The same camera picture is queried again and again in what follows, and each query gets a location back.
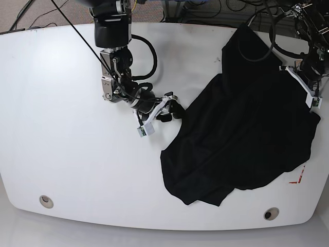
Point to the right table cable grommet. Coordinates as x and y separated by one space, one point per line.
271 214

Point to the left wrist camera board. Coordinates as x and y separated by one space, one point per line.
316 102

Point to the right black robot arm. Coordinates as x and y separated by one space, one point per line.
113 22

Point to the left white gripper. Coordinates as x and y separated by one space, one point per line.
311 93

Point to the left table cable grommet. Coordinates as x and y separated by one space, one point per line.
46 202

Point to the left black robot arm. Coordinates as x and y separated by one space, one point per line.
311 25

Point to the red tape rectangle marking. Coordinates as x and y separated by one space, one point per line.
300 175

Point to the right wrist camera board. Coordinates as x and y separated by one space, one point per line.
141 131

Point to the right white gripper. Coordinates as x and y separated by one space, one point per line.
148 108

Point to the black t-shirt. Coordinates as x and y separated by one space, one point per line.
247 127

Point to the table cable grommet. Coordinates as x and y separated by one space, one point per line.
271 214
46 202

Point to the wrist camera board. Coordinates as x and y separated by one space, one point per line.
316 102
141 131

